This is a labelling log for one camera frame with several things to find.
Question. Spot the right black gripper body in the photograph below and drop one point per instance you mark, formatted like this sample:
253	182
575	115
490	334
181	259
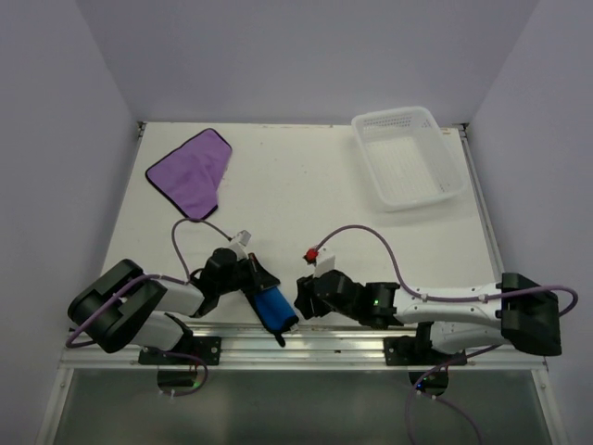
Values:
354	313

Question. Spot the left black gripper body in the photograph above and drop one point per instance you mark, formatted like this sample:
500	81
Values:
243	270

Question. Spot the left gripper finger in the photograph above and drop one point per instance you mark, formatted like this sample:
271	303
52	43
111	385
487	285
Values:
256	270
259	286

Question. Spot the blue towel black trim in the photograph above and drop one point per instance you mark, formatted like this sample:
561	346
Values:
275	313

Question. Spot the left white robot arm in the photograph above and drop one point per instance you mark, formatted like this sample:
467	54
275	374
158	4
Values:
127	306

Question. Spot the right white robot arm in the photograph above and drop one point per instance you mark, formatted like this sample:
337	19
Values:
515	311

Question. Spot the purple towel black trim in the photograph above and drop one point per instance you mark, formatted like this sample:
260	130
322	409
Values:
190	175

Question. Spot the white plastic basket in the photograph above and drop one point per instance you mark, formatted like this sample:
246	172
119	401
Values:
407	157

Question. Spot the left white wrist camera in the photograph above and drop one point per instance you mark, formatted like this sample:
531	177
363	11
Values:
239	243

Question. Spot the aluminium mounting rail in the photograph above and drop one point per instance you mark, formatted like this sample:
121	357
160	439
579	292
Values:
249	347

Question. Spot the left black base bracket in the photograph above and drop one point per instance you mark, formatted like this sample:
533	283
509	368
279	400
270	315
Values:
207	349

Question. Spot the black base bracket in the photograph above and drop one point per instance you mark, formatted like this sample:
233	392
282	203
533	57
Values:
207	349
413	351

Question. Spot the right black base bracket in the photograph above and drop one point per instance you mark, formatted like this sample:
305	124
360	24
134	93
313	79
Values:
413	351

